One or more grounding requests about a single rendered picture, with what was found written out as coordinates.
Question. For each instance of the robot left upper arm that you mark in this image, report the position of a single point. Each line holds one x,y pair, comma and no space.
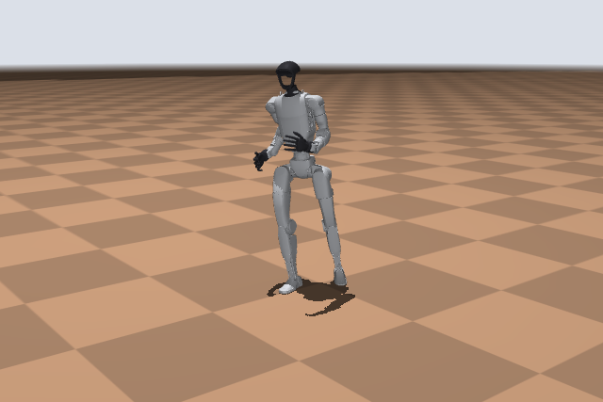
316,103

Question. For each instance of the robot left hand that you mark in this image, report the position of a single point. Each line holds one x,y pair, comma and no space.
300,144

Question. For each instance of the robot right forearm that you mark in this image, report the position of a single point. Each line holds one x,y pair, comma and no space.
275,145

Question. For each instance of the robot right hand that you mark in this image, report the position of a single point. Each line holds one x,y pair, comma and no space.
260,158

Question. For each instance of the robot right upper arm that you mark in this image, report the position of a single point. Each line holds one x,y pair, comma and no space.
270,108

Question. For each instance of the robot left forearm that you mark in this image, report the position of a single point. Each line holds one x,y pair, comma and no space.
320,141

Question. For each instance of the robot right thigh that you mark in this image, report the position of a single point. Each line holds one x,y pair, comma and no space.
281,198

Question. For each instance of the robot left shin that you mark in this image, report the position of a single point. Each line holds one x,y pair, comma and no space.
334,245

